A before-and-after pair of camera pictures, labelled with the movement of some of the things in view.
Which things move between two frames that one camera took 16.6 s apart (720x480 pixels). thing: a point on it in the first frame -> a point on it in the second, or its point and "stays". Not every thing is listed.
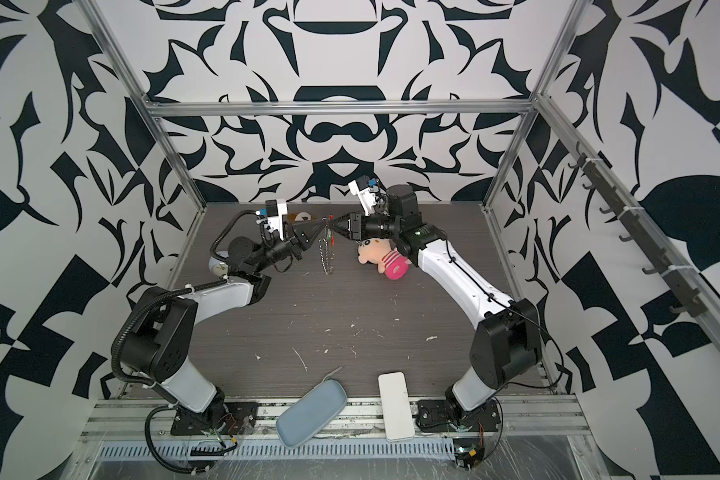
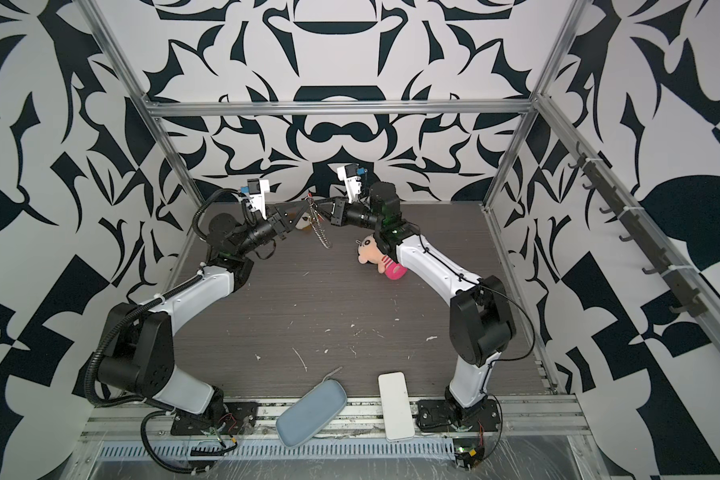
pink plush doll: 384,254 stays
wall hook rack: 685,295 stays
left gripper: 292,232 -> 282,223
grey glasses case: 310,412 stays
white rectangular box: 397,413 stays
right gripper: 356,229 -> 336,219
